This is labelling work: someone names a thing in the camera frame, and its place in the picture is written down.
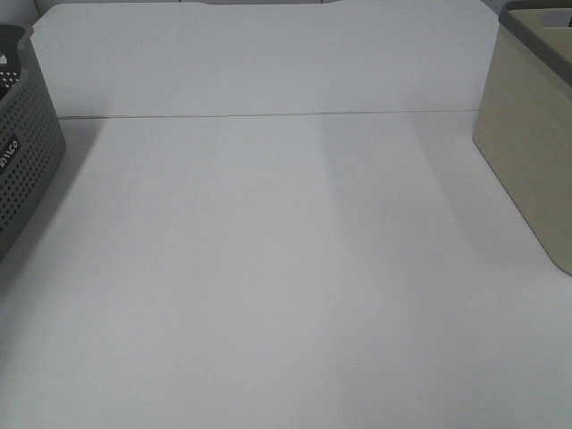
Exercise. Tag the grey perforated plastic basket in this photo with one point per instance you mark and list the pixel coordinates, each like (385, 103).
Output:
(32, 141)

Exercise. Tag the beige plastic storage bin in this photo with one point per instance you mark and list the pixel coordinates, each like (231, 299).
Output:
(523, 127)

